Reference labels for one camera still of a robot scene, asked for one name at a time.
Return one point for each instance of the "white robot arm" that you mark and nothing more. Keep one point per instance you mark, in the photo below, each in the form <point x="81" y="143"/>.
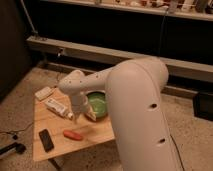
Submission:
<point x="133" y="95"/>

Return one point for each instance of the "long shelf ledge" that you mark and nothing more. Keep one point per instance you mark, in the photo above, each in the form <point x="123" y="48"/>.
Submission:
<point x="179" y="68"/>

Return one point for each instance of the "wooden table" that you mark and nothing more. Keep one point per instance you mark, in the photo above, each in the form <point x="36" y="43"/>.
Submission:
<point x="95" y="152"/>

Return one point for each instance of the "green ceramic bowl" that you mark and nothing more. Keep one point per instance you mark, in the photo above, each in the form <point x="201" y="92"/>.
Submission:
<point x="98" y="103"/>

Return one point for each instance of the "black object on floor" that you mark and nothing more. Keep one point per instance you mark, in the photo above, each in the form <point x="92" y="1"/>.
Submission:
<point x="19" y="148"/>

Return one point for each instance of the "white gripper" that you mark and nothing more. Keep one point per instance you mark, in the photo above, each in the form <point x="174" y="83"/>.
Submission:
<point x="79" y="104"/>

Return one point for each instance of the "metal pole stand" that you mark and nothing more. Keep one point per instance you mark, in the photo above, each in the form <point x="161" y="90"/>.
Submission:
<point x="34" y="31"/>

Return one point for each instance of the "white tube with cap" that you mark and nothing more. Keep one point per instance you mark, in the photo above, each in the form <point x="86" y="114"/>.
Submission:
<point x="58" y="108"/>

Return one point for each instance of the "orange carrot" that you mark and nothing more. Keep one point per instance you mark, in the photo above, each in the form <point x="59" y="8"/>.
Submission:
<point x="72" y="135"/>

